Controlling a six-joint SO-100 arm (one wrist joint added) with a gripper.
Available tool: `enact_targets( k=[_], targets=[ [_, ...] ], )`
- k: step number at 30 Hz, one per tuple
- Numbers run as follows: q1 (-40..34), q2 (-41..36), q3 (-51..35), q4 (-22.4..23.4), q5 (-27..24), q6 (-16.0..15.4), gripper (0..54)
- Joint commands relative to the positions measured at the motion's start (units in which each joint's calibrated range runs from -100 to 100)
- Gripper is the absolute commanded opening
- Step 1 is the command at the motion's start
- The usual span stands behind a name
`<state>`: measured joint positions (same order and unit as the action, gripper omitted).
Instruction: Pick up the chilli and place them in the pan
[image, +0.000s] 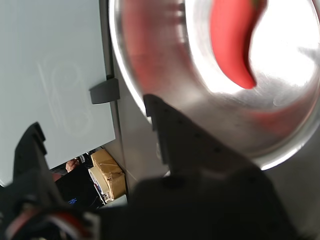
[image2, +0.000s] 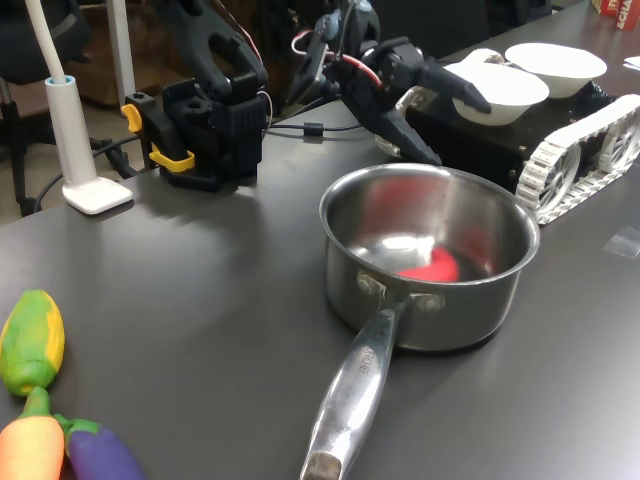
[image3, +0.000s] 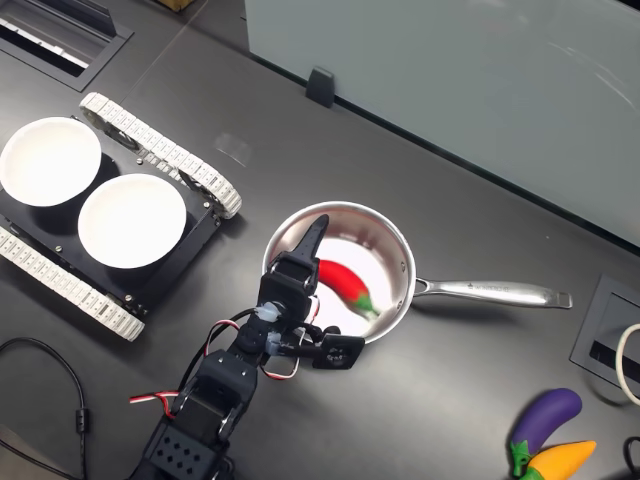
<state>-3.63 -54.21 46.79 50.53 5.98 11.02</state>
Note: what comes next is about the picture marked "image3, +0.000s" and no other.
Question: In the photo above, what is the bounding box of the red toy chilli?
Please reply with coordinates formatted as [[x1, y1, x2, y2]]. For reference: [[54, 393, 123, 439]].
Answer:
[[317, 258, 382, 320]]

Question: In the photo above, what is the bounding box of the pale grey putty lump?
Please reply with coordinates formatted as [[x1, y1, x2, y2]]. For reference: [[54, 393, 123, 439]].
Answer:
[[254, 301, 284, 324]]

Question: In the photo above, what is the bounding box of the black partition clip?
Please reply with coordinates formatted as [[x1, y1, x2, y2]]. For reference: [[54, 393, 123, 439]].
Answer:
[[305, 65, 336, 107]]

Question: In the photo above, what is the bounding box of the white bowl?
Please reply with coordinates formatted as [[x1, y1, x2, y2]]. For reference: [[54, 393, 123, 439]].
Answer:
[[0, 116, 103, 209], [77, 173, 188, 270]]

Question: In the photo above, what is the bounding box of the tracked vehicle with white tracks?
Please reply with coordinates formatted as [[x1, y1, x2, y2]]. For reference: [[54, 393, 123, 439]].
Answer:
[[0, 91, 243, 344]]

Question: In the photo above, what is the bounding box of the frosted glass partition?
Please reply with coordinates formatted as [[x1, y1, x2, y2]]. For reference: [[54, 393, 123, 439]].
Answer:
[[243, 0, 640, 246]]

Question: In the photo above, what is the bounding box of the purple toy aubergine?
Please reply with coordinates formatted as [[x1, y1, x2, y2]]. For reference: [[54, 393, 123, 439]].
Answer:
[[508, 388, 584, 476]]

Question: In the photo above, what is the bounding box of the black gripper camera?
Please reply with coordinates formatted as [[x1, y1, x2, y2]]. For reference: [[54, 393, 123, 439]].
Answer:
[[312, 333, 366, 371]]

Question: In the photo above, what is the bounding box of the steel pan with long handle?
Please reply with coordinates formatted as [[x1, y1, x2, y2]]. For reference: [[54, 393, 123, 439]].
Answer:
[[260, 199, 574, 346]]

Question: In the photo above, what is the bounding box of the long black cable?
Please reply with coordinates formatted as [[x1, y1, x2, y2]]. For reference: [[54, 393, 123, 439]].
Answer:
[[0, 337, 91, 480]]

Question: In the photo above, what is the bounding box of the grey table cable hatch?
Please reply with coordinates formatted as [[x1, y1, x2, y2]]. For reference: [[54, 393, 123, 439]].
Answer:
[[0, 0, 135, 93], [569, 273, 640, 391]]

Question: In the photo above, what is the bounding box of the white cable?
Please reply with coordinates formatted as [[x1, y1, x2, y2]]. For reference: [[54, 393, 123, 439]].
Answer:
[[614, 322, 640, 406]]

